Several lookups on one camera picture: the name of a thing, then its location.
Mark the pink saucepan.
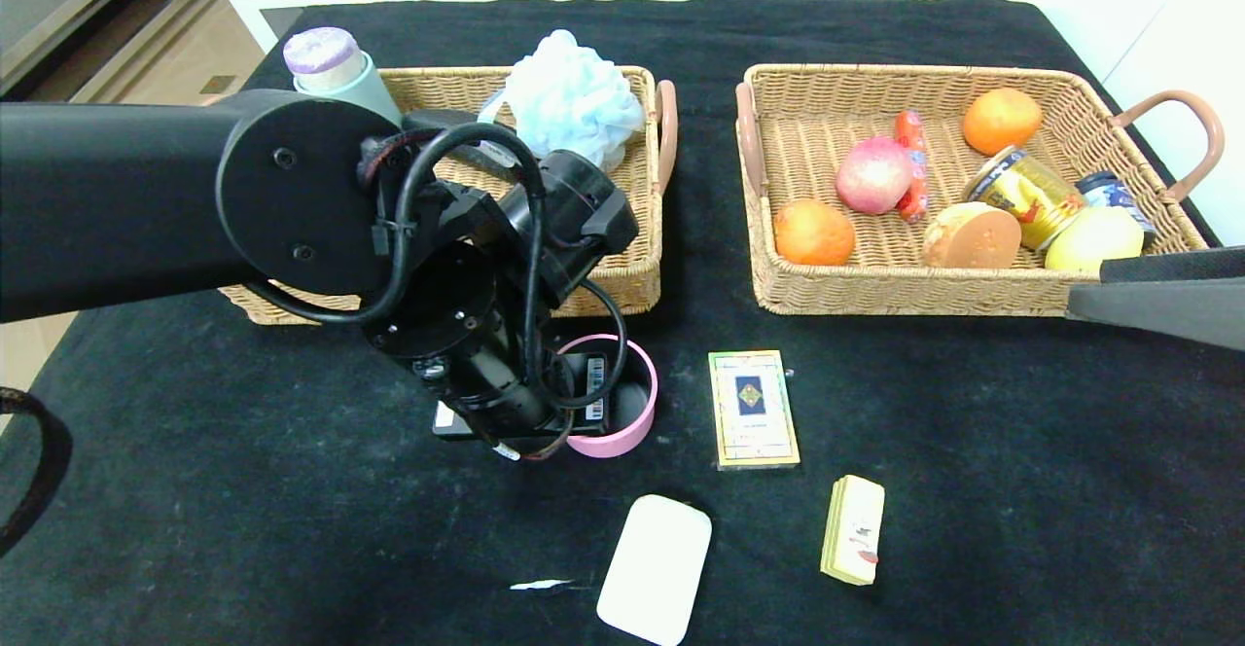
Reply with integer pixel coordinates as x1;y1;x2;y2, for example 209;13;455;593
545;334;658;459

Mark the playing card box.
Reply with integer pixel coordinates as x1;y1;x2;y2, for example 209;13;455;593
708;349;801;472

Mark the rough-skinned orange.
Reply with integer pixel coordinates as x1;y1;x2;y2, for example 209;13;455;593
773;198;857;268

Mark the white soap bar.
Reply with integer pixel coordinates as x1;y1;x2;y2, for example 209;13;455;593
595;494;713;646

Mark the small yellow block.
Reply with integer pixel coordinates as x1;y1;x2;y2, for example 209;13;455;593
820;475;886;586

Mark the wicker basket with toiletries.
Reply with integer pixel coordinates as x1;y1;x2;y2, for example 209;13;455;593
219;65;679;326

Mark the wicker basket with food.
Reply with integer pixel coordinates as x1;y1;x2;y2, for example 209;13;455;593
734;63;1226;319

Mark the light blue bath loofah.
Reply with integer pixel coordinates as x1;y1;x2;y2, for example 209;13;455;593
477;29;647;175

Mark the black curved case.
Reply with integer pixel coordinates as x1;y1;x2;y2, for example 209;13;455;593
401;108;516;165

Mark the pink peach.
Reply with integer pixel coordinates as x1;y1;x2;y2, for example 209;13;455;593
835;137;915;217

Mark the red sausage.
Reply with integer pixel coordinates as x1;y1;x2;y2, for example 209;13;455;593
894;110;930;223

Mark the brown bread bun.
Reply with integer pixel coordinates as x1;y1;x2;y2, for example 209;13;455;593
920;201;1023;269

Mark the teal bottle with purple cap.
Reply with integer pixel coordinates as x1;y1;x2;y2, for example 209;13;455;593
282;26;402;124

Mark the yellow drink can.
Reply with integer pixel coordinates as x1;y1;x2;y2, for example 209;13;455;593
965;146;1087;253

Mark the smooth tangerine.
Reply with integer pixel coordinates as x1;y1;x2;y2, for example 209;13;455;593
962;88;1044;157

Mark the yellow lemon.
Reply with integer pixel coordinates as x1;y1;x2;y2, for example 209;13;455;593
1044;206;1146;272

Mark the blue tin can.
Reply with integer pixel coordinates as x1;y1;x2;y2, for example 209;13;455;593
1077;171;1158;238

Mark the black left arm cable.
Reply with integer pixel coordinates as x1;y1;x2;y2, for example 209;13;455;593
243;121;631;462

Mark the black looped base cable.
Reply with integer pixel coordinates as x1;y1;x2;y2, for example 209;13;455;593
0;386;74;559

